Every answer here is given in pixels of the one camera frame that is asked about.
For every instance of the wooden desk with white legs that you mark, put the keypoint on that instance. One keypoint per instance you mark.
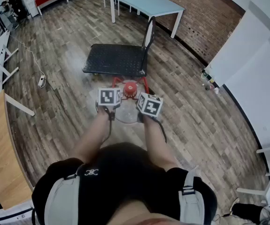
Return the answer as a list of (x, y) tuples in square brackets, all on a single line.
[(1, 149)]

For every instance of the person's left forearm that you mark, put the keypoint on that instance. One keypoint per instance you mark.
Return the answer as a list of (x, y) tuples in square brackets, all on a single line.
[(93, 135)]

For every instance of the person's right forearm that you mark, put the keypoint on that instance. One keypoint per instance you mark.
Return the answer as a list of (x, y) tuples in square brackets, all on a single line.
[(157, 144)]

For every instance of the small dark bottle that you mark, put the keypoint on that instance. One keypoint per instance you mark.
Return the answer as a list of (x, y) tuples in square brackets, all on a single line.
[(208, 87)]

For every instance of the small green bottle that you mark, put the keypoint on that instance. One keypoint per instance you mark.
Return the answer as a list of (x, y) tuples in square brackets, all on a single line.
[(204, 73)]

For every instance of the white drawer cabinet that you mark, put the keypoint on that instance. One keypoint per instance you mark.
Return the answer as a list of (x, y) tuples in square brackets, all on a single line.
[(32, 6)]

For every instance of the white power strip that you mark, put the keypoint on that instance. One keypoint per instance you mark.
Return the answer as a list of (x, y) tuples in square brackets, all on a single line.
[(41, 81)]

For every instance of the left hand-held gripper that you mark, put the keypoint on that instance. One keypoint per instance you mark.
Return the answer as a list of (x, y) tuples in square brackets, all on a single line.
[(107, 97)]

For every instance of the crumpled white paper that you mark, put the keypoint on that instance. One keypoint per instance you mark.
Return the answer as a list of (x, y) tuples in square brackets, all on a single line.
[(216, 90)]

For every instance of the light blue table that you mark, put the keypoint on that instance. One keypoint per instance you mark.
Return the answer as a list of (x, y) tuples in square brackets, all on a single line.
[(146, 2)]

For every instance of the person's black shirt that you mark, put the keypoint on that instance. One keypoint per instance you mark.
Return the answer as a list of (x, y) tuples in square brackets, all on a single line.
[(125, 179)]

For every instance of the clear jar with red lid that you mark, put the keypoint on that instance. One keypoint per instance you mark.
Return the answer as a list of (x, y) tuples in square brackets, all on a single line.
[(130, 89)]

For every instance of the white wall shelf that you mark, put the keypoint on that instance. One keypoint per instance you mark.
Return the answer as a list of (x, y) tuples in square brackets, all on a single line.
[(266, 170)]

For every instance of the black platform cart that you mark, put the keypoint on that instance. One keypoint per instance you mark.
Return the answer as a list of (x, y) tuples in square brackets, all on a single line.
[(113, 60)]

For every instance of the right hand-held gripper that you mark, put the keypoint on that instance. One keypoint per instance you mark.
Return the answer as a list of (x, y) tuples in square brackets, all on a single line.
[(150, 107)]

